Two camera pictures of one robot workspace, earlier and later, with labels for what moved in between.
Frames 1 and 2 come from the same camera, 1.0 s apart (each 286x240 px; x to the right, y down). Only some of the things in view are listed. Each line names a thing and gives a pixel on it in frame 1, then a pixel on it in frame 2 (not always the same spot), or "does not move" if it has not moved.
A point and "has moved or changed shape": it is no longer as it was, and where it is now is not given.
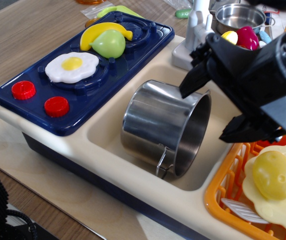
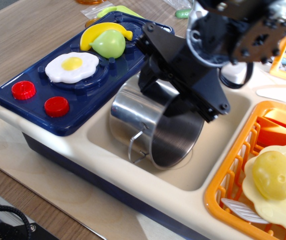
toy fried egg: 70,67 does not move
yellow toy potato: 273,175 does not move
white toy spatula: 244,210 does not move
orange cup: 90,2 does not move
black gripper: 261,80 → 202,87
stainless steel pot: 165,133 has moved or changed shape
